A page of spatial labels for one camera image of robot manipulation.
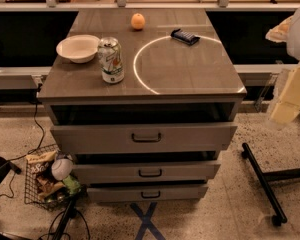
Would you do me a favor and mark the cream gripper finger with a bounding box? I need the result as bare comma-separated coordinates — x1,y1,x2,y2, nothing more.
270,64,300,124

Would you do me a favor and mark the black power cable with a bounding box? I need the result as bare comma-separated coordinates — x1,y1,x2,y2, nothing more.
0,83,46,217

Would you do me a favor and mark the top grey drawer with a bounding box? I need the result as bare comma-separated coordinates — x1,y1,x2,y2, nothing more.
51,122,237,154

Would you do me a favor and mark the grey drawer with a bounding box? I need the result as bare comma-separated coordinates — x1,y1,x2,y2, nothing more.
73,160,221,184
87,184,208,203
51,122,237,154

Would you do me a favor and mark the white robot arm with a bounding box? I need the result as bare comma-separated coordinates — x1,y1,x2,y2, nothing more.
266,7,300,125

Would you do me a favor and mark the grey drawer cabinet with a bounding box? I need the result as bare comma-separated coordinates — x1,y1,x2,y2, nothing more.
39,9,246,189

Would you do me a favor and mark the black wire basket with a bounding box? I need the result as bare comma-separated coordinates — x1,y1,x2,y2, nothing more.
24,145,74,210

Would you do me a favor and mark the white bowl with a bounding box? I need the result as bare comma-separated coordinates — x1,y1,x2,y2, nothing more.
56,35,100,63

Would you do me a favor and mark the white ball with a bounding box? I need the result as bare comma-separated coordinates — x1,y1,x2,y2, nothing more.
51,159,73,181

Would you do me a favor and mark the black tripod stand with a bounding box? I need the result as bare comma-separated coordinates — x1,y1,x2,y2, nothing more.
39,197,91,240

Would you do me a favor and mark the tan chip bag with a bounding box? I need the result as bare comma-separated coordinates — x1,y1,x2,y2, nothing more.
26,151,57,174

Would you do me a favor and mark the orange fruit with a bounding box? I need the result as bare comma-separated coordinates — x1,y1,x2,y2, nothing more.
131,13,145,30

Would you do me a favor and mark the green white 7up can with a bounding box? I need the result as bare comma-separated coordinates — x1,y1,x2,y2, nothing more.
98,37,124,84

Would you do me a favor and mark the dark blue rxbar wrapper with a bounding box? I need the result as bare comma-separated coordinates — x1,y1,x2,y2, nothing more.
171,29,200,46

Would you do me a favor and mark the bottom grey drawer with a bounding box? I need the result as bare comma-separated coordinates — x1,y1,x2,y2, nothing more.
87,184,208,203

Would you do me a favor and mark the green packet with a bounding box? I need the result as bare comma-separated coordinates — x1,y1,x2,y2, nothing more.
62,175,81,195

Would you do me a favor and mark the middle grey drawer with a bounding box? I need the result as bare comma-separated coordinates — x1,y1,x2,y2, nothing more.
73,160,221,184

